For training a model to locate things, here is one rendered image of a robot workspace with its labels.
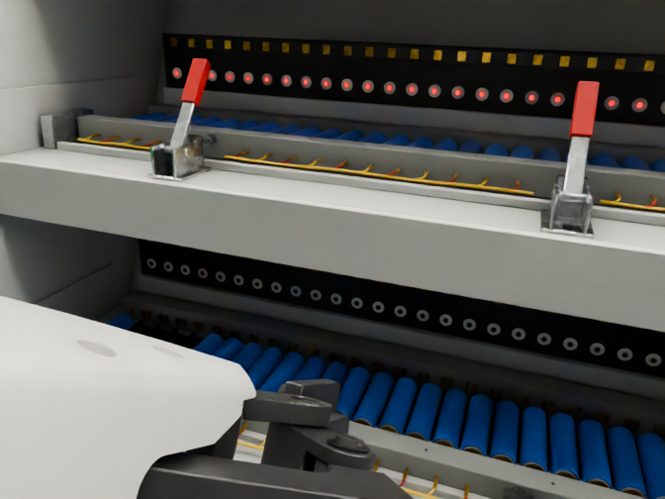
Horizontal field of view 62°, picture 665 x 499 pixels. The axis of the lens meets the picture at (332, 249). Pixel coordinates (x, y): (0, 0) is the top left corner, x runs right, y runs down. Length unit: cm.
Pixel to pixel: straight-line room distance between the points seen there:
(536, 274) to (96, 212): 31
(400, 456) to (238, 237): 19
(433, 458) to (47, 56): 45
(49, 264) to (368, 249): 33
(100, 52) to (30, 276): 22
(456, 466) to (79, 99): 45
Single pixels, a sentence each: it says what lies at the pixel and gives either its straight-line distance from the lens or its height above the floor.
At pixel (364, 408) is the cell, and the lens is 44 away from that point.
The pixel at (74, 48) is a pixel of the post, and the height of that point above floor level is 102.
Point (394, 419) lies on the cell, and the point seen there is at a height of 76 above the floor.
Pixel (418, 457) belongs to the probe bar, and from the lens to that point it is 40.
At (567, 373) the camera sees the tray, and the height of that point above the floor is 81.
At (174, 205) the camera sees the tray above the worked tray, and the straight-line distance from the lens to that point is 40.
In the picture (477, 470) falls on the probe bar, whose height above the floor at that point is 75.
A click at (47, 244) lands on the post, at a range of 57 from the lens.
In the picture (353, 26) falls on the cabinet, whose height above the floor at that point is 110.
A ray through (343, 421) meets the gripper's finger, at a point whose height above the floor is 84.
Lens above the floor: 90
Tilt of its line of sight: 3 degrees down
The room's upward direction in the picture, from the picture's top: 8 degrees clockwise
